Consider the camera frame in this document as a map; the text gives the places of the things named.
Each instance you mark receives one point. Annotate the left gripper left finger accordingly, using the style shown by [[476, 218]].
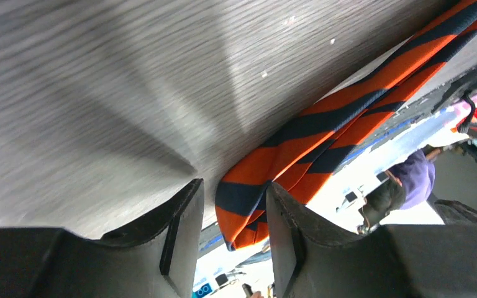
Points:
[[152, 256]]

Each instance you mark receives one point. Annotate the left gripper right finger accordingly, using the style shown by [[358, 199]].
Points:
[[313, 257]]

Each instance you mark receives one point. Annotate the orange navy striped tie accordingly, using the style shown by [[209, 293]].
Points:
[[303, 154]]

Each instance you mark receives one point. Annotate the person in purple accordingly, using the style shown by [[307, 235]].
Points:
[[408, 184]]

